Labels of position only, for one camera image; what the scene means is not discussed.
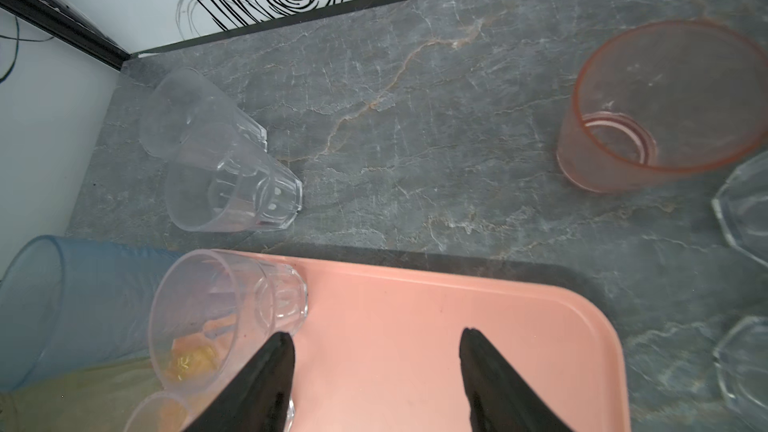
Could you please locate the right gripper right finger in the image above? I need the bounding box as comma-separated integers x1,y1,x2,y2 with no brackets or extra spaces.
459,328,570,431

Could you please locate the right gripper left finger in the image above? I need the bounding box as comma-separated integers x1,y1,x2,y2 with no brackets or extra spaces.
185,332,296,431

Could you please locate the clear faceted glass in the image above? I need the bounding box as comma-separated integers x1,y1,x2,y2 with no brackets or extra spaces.
148,249,309,397

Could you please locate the pink plastic tray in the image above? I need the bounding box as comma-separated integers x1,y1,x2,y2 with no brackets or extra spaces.
284,257,631,431

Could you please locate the yellow plastic cup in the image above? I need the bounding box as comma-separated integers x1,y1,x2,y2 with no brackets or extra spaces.
1,358,194,431

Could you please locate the blue plastic cup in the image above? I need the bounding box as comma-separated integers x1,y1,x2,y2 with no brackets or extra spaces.
1,235,181,391

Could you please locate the clear cup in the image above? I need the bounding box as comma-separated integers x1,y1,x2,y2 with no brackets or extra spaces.
165,123,303,233

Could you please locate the pink tinted glass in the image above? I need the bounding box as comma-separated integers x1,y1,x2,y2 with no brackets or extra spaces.
556,20,767,193

